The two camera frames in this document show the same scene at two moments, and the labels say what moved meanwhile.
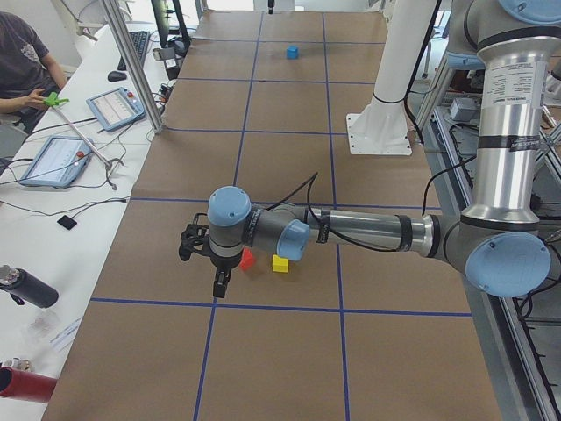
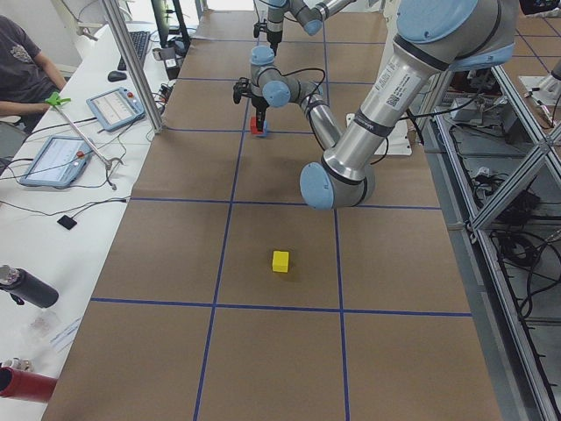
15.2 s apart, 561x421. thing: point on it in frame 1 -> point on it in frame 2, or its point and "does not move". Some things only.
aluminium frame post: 136,67 does not move
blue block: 292,52 -> 265,129
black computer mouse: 117,76 does not move
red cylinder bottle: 23,385 does not move
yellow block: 280,264 does not move
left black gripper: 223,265 -> 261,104
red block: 247,260 -> 253,126
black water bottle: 23,287 does not move
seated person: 28,77 does not move
